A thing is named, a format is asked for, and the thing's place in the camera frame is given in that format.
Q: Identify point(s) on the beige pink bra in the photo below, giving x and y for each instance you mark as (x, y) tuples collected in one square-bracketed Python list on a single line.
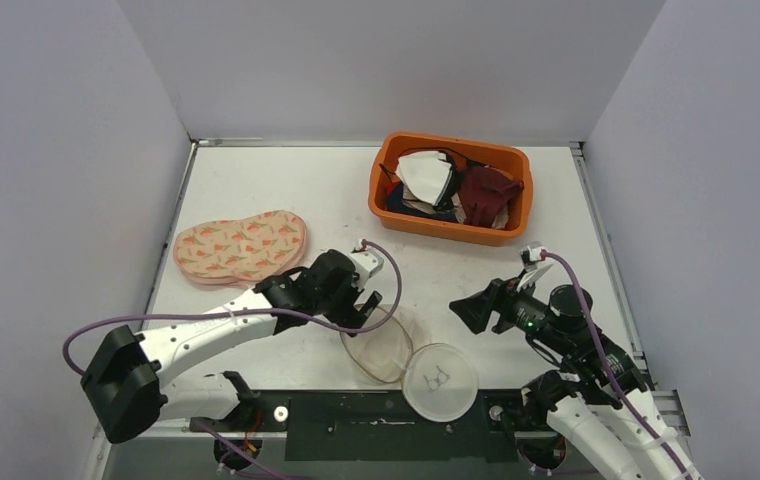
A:
[(499, 222)]

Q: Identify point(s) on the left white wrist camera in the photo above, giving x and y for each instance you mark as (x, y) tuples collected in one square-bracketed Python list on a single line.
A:
[(367, 264)]

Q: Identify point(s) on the navy blue garment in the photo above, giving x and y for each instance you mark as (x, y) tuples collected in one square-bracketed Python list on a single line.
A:
[(396, 203)]

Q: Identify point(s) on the orange plastic bin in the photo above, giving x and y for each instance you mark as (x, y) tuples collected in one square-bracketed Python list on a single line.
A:
[(451, 188)]

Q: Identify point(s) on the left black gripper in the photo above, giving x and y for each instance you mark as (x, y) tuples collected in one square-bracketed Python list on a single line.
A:
[(349, 315)]

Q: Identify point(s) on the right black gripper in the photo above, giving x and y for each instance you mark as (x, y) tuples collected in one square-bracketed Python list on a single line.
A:
[(498, 305)]

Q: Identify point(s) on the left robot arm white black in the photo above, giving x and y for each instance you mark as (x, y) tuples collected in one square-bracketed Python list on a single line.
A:
[(136, 379)]

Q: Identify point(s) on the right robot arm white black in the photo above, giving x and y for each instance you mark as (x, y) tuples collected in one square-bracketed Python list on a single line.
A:
[(594, 397)]

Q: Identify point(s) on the round white mesh laundry bag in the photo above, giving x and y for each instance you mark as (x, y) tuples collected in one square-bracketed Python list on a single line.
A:
[(436, 379)]

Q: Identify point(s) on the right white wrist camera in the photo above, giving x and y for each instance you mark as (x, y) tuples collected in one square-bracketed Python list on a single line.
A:
[(535, 265)]

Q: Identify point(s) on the floral mesh laundry bag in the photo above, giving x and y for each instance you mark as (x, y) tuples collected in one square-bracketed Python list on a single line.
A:
[(241, 252)]

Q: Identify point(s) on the maroon bra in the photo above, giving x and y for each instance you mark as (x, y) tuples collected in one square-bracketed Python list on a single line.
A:
[(485, 195)]

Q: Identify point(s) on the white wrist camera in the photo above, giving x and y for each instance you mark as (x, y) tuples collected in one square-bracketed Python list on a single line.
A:
[(367, 264), (535, 265)]

